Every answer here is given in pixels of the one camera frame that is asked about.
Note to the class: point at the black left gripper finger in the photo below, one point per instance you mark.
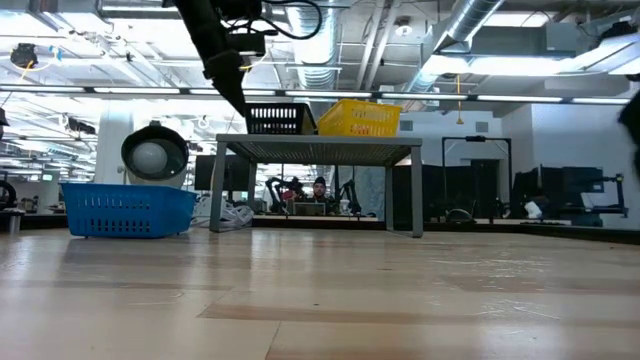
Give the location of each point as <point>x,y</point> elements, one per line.
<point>220,55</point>

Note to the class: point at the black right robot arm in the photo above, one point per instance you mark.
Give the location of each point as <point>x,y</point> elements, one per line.
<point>632,130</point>

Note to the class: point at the black frame stand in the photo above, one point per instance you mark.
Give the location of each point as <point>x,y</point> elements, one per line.
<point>475,139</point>

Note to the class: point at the grey perforated metal shelf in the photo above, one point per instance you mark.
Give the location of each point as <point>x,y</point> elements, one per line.
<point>320,150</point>

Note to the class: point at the long ceiling light strip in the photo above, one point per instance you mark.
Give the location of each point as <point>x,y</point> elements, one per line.
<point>400,96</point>

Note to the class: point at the black metal table frame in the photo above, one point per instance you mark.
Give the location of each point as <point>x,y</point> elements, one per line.
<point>575,232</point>

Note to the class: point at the person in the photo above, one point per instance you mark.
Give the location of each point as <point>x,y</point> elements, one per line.
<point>320,190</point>

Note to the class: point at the black computer monitor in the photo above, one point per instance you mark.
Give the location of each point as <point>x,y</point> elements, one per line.
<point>235,172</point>

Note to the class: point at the silver ribbed ventilation duct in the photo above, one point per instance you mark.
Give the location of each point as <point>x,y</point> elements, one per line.
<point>314,60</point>

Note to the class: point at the blue plastic basket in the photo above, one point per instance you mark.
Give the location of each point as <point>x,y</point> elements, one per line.
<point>125,210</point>

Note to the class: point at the white cup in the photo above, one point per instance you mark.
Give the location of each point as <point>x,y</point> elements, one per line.
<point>533,210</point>

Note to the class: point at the black desktop robot arm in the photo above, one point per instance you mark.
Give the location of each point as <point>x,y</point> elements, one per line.
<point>350,195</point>
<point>280,192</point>

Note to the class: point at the black plastic basket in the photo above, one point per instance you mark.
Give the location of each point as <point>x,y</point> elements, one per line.
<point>277,119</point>

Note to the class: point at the yellow plastic basket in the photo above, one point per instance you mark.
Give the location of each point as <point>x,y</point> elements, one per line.
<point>360,120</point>

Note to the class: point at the grey laptop lid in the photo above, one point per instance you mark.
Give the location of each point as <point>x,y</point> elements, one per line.
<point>307,208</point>

